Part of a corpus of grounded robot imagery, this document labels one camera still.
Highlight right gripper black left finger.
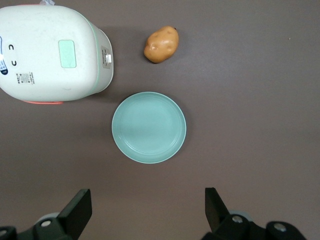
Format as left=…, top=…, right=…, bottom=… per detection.
left=17, top=188, right=93, bottom=240

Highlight brown potato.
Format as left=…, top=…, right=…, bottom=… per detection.
left=143, top=25, right=180, bottom=64

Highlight pale green round plate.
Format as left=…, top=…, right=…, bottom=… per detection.
left=111, top=91, right=187, bottom=165

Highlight white rice cooker green trim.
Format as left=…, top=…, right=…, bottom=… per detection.
left=0, top=4, right=115, bottom=105

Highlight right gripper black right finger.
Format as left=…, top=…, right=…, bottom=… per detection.
left=202, top=187, right=307, bottom=240

